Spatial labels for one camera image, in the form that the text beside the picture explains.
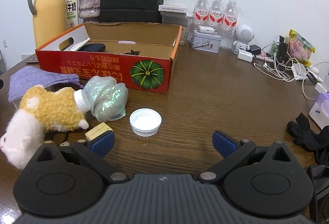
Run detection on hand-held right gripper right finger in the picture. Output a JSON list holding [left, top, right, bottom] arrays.
[[198, 130, 292, 184]]

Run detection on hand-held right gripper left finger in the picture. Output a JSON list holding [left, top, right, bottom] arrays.
[[36, 130, 129, 184]]

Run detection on small wooden block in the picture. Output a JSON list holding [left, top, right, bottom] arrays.
[[85, 122, 114, 142]]

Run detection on iridescent plastic bottle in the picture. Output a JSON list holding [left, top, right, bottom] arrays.
[[74, 76, 128, 123]]

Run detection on large white bottle cap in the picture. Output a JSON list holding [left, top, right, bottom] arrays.
[[129, 108, 162, 137]]

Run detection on yellow white plush toy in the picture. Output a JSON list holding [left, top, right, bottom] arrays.
[[0, 84, 89, 170]]

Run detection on red cardboard box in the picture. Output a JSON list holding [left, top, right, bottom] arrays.
[[35, 22, 182, 95]]

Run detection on navy zip case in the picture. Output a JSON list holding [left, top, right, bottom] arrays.
[[82, 43, 106, 53]]

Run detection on purple cloth pouch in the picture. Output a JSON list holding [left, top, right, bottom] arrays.
[[8, 66, 84, 103]]

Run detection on black gloves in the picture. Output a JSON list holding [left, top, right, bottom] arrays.
[[286, 113, 329, 165]]

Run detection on white charger block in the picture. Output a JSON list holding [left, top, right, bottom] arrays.
[[237, 49, 254, 63]]

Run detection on black charger block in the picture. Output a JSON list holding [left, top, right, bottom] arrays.
[[249, 44, 262, 56]]

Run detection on white printed tin box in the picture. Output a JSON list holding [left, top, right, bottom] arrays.
[[191, 30, 222, 53]]

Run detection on purple tissue pack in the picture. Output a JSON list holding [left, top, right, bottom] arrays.
[[308, 93, 329, 128]]

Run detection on black stand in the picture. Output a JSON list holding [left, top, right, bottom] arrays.
[[307, 165, 329, 224]]

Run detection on white robot-shaped speaker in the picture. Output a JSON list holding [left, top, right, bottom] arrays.
[[233, 24, 255, 53]]

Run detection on small black bottle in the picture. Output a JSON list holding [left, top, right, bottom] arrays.
[[279, 36, 290, 60]]

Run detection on water bottle red label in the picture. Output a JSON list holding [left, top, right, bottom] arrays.
[[193, 0, 210, 30], [221, 0, 239, 50], [209, 0, 224, 34]]

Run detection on yellow snack packet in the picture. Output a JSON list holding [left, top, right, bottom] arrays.
[[288, 29, 316, 66]]

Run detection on clear seed container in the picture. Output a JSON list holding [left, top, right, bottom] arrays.
[[159, 5, 194, 46]]

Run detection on white milk carton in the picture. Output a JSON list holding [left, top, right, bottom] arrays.
[[63, 0, 80, 30]]

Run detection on yellow thermos jug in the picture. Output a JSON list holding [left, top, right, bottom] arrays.
[[27, 0, 68, 49]]

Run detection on pink mottled vase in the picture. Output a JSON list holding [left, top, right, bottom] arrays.
[[78, 0, 102, 19]]

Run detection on tangle of white cables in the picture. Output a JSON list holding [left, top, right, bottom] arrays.
[[253, 41, 329, 101]]

